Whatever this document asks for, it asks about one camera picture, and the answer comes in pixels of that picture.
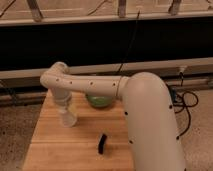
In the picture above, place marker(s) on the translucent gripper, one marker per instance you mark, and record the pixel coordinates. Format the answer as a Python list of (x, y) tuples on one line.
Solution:
[(64, 109)]

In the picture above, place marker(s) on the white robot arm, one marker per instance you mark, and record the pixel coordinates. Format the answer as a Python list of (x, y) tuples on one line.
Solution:
[(152, 127)]

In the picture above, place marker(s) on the black eraser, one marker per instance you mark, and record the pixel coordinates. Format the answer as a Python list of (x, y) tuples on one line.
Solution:
[(101, 144)]

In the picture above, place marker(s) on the green bowl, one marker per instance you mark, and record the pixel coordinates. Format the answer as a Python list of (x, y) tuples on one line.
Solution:
[(99, 101)]

